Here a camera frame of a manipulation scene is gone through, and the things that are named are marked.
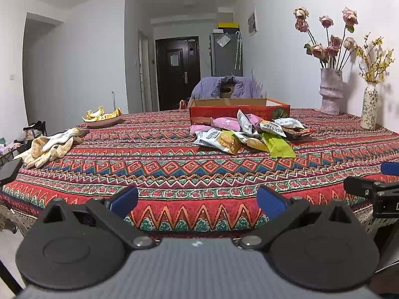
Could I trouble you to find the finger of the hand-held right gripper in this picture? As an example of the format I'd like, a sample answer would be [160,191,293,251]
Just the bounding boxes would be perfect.
[381,162,399,177]
[343,176,399,219]

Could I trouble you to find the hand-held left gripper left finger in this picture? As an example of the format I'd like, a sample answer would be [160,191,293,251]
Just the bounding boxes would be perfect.
[36,185,156,250]

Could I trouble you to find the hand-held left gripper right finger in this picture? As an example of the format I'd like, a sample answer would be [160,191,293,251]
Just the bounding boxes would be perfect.
[234,185,364,250]

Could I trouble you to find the dark red snack packet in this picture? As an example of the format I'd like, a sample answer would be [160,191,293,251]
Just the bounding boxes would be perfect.
[282,127,316,141]

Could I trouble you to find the white orange snack packet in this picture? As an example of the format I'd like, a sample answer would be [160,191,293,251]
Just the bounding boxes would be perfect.
[259,120,287,138]

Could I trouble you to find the magenta snack packet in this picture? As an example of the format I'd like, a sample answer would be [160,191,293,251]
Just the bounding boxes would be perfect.
[248,114,266,131]

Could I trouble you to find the pink snack packet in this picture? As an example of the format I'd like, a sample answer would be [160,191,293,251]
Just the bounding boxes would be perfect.
[211,117,241,132]
[190,125,215,136]

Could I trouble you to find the white blue snack packet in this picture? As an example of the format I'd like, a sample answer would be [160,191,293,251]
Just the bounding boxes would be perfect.
[193,128,222,148]

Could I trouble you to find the red cardboard box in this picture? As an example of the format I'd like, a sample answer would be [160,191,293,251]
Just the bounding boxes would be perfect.
[189,97,291,127]

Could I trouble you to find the white floral vase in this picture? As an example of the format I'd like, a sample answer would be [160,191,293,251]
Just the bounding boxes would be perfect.
[361,82,379,130]

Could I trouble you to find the red patterned tablecloth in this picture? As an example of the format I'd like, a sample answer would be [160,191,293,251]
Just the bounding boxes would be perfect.
[0,107,399,235]

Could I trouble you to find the brown oval dish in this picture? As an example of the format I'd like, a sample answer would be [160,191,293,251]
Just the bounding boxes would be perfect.
[82,114,123,128]

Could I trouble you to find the white knit glove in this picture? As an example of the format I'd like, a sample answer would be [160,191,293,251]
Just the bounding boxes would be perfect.
[31,128,82,160]
[14,148,60,169]

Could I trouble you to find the pink ribbed vase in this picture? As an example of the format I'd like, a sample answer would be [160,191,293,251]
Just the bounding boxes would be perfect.
[318,68,344,116]

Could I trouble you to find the yellow flower branches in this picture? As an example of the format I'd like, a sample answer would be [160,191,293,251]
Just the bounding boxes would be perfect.
[355,33,395,84]

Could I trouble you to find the black folding chair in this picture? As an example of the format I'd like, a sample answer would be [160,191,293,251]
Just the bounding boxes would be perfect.
[23,120,48,138]

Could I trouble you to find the black flat object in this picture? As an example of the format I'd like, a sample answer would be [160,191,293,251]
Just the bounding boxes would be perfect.
[0,157,24,185]

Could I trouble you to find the cluttered side table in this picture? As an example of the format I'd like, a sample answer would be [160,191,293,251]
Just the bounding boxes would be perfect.
[0,137,27,162]

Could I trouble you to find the black entrance door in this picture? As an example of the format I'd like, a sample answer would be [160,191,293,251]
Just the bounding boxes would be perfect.
[155,37,200,111]

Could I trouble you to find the glass interior door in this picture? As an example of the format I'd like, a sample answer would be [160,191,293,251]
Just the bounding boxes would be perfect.
[138,29,154,113]

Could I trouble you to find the purple puffer jacket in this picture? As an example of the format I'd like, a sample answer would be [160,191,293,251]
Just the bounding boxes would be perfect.
[191,75,264,99]

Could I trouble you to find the bunch of dried pink roses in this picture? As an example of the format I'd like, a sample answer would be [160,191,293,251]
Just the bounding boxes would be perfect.
[293,6,359,71]

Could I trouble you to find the grey refrigerator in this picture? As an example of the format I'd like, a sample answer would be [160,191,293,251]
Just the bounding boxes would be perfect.
[209,31,243,78]

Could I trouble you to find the white umbrella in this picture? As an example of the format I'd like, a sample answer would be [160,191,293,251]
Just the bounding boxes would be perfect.
[234,31,243,71]

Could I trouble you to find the yellow box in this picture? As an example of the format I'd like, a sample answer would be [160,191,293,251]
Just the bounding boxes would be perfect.
[217,22,240,33]

